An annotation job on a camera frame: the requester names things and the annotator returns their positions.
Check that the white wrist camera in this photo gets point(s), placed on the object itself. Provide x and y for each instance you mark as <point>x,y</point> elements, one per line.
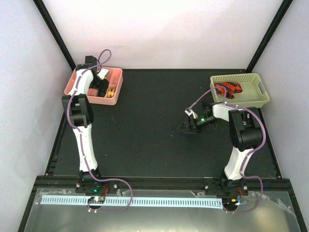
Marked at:
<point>191,113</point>
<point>103,73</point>

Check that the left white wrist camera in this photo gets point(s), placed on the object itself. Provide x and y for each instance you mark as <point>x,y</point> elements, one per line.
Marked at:
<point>103,73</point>

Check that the clear acrylic sheet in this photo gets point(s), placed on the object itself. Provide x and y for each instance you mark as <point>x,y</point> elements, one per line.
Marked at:
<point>271,211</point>

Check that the black frame post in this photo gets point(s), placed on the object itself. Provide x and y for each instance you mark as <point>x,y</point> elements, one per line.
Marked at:
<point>278,17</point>
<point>54,31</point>

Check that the right black frame post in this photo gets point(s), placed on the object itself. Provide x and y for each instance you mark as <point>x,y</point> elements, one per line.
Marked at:
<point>278,17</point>

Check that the pink compartment organizer box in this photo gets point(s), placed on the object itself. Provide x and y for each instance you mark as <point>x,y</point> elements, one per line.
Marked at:
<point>115,79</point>

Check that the black necktie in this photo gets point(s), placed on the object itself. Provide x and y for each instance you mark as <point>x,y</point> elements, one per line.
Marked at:
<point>102,93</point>

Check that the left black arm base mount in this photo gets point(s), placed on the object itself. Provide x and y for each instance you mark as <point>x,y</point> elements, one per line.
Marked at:
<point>93,187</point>

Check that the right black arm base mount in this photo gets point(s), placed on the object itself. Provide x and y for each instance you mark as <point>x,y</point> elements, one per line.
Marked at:
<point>227,188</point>

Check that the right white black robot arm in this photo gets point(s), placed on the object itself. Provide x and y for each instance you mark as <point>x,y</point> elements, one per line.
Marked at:
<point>246,131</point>

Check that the green perforated plastic basket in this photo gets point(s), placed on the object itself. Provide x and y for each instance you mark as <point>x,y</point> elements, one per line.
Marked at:
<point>253,90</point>

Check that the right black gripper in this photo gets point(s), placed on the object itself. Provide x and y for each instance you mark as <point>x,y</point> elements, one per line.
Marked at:
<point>187,129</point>

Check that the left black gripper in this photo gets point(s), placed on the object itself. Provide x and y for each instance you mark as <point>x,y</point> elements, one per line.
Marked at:
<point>103,87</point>

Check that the light blue slotted cable duct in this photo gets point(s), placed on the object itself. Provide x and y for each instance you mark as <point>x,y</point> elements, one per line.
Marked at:
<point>133,202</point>

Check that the yellow black rolled tie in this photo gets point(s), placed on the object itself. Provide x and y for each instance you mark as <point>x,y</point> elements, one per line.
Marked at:
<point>110,93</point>

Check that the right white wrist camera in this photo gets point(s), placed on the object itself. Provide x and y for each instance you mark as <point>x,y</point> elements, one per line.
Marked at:
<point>191,113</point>

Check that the left black frame post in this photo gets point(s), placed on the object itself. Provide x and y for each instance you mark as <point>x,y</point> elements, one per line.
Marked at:
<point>54,31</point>

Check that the orange navy striped tie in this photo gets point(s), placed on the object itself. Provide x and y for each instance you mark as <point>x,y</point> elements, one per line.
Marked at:
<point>228,89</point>

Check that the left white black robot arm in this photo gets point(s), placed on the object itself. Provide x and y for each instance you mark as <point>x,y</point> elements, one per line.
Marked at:
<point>80,115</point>

